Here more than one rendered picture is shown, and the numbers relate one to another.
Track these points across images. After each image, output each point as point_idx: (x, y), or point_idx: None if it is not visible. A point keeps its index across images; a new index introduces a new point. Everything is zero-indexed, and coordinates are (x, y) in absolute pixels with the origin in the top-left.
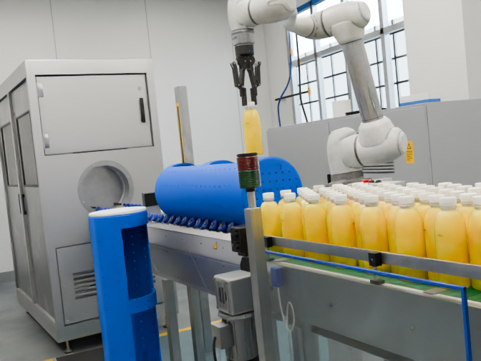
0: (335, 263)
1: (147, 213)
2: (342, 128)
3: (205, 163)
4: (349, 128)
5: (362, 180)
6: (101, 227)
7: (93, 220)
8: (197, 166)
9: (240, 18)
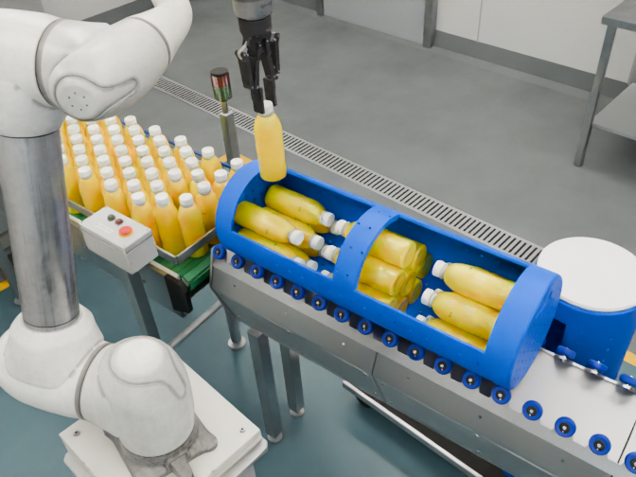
0: (168, 140)
1: None
2: (132, 339)
3: (390, 212)
4: (113, 346)
5: (130, 226)
6: None
7: None
8: (409, 217)
9: None
